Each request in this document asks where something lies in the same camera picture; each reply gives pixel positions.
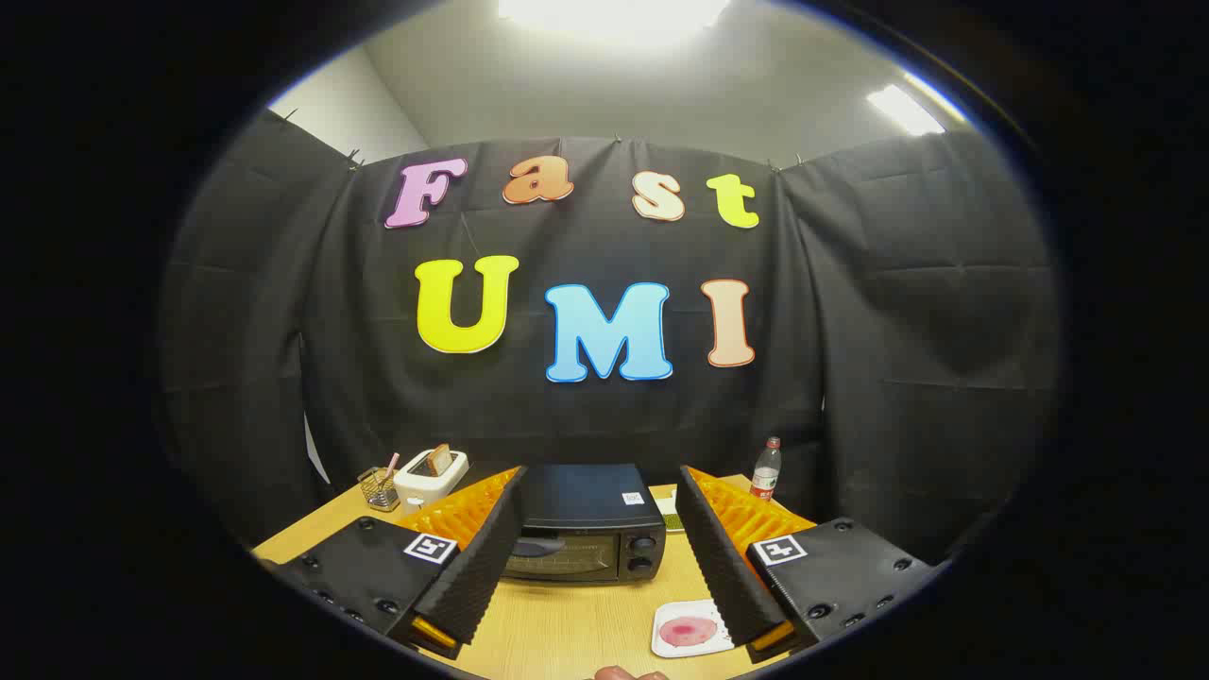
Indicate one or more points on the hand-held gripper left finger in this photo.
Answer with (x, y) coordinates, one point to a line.
(491, 548)

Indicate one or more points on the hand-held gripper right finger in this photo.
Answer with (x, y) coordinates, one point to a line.
(718, 557)

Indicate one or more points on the pink round food slice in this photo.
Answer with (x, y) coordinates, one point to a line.
(688, 631)

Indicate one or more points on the white square plate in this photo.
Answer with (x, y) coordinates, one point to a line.
(694, 650)

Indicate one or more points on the black toaster oven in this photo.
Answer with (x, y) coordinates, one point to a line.
(590, 501)

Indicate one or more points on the white toaster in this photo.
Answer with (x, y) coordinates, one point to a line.
(420, 486)

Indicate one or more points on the white divided dish of beans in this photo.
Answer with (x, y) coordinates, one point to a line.
(671, 518)

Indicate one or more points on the clear water bottle red label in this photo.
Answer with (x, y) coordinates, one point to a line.
(766, 472)

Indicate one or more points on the brown toast slice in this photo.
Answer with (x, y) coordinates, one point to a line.
(440, 460)

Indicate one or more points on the pink pen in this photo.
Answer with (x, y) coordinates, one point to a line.
(391, 465)

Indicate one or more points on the narrow ceiling light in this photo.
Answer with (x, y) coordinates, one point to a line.
(905, 109)

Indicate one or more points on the wide ceiling light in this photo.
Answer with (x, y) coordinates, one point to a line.
(614, 14)

